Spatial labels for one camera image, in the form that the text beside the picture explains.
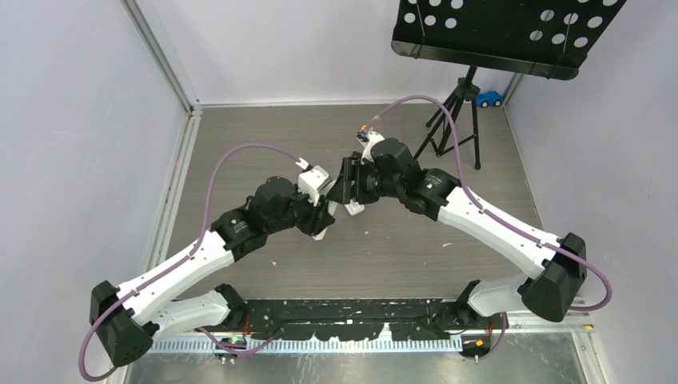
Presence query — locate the black perforated music stand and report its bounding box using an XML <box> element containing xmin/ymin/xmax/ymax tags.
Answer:
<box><xmin>391</xmin><ymin>0</ymin><xmax>624</xmax><ymax>169</ymax></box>

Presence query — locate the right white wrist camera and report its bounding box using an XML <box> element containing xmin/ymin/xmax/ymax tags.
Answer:
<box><xmin>357</xmin><ymin>126</ymin><xmax>385</xmax><ymax>162</ymax></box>

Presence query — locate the blue toy car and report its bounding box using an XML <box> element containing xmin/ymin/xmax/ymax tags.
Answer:
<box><xmin>476</xmin><ymin>91</ymin><xmax>504</xmax><ymax>108</ymax></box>

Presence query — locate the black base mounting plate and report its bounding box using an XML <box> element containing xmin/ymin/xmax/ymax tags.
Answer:
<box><xmin>194</xmin><ymin>298</ymin><xmax>511</xmax><ymax>357</ymax></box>

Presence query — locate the white remote control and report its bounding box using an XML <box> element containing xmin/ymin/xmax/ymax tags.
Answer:
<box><xmin>312</xmin><ymin>204</ymin><xmax>336</xmax><ymax>241</ymax></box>
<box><xmin>345</xmin><ymin>202</ymin><xmax>365</xmax><ymax>216</ymax></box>

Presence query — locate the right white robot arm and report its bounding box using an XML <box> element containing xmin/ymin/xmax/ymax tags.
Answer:
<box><xmin>327</xmin><ymin>134</ymin><xmax>586</xmax><ymax>329</ymax></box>

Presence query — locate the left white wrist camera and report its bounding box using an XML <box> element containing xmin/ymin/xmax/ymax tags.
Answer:
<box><xmin>297</xmin><ymin>166</ymin><xmax>334</xmax><ymax>206</ymax></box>

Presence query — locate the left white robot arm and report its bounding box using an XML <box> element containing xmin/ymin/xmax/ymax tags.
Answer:
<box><xmin>90</xmin><ymin>168</ymin><xmax>335</xmax><ymax>367</ymax></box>

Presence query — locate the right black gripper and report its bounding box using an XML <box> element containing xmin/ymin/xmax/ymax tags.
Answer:
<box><xmin>327</xmin><ymin>157</ymin><xmax>402</xmax><ymax>205</ymax></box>

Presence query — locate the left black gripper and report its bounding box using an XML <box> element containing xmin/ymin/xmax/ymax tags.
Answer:
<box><xmin>266</xmin><ymin>183</ymin><xmax>334</xmax><ymax>237</ymax></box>

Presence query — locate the purple cable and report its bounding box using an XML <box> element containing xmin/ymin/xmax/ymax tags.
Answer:
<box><xmin>365</xmin><ymin>95</ymin><xmax>614</xmax><ymax>312</ymax></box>
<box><xmin>78</xmin><ymin>142</ymin><xmax>310</xmax><ymax>382</ymax></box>

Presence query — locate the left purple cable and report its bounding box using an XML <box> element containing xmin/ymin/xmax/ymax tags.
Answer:
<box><xmin>78</xmin><ymin>142</ymin><xmax>310</xmax><ymax>382</ymax></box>

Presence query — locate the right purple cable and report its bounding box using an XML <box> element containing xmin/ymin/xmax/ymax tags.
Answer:
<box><xmin>365</xmin><ymin>95</ymin><xmax>614</xmax><ymax>312</ymax></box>

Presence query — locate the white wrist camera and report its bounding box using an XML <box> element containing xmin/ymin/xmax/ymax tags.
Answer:
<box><xmin>297</xmin><ymin>166</ymin><xmax>334</xmax><ymax>206</ymax></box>
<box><xmin>357</xmin><ymin>126</ymin><xmax>385</xmax><ymax>162</ymax></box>

